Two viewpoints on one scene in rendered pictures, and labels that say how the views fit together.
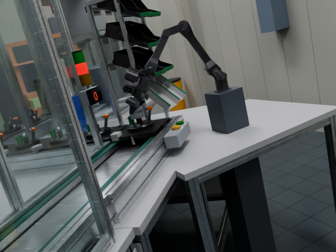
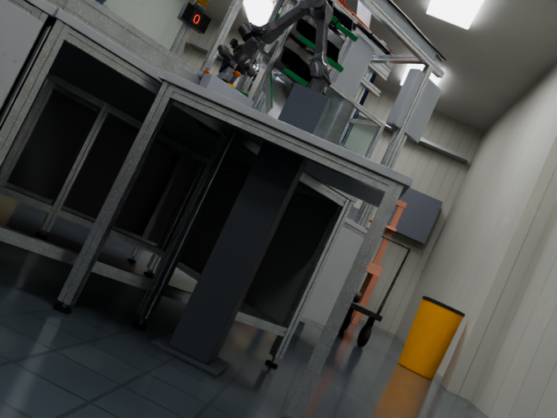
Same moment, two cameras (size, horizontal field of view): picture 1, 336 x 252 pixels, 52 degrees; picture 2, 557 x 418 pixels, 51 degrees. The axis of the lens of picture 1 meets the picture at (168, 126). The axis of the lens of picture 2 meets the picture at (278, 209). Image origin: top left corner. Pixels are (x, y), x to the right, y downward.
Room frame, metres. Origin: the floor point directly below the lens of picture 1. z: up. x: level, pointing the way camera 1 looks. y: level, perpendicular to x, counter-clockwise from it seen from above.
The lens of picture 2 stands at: (-0.11, -1.45, 0.47)
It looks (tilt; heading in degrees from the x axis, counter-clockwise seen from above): 4 degrees up; 30
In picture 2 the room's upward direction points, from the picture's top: 25 degrees clockwise
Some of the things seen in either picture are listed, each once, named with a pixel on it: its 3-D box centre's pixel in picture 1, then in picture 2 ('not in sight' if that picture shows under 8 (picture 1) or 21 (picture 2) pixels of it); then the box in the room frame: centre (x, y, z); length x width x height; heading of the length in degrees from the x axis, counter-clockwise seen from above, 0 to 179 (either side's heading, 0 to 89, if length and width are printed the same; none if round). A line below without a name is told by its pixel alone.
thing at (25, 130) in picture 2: not in sight; (168, 209); (2.91, 1.10, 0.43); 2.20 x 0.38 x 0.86; 159
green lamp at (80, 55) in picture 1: (78, 57); not in sight; (1.60, 0.31, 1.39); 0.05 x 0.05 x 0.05
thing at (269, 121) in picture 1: (225, 129); (289, 149); (1.75, -0.29, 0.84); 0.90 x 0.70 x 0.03; 113
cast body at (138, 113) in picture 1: (134, 111); (225, 73); (1.74, 0.15, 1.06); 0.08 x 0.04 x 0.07; 70
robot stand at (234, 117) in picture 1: (226, 109); (301, 119); (1.71, -0.31, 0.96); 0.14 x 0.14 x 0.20; 23
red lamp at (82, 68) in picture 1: (82, 68); not in sight; (1.60, 0.31, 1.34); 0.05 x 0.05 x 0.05
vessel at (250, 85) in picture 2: not in sight; (250, 82); (2.58, 0.67, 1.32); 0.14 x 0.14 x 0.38
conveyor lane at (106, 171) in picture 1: (115, 162); not in sight; (1.47, 0.26, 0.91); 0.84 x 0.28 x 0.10; 159
